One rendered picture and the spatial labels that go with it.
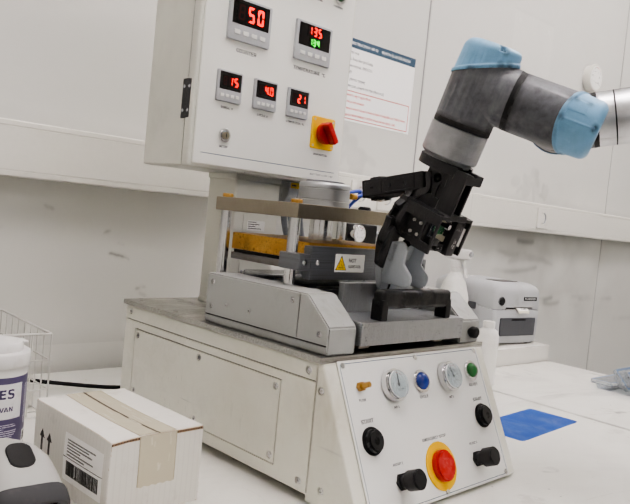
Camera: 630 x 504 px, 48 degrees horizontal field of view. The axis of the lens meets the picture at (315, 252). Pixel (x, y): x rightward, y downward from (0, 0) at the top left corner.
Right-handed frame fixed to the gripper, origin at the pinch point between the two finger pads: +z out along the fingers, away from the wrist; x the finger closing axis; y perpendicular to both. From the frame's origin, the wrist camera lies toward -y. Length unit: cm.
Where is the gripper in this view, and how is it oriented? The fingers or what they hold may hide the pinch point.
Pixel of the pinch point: (381, 287)
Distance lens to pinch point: 100.2
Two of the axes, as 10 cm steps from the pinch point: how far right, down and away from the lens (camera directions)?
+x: 7.1, 0.3, 7.0
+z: -3.3, 9.0, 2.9
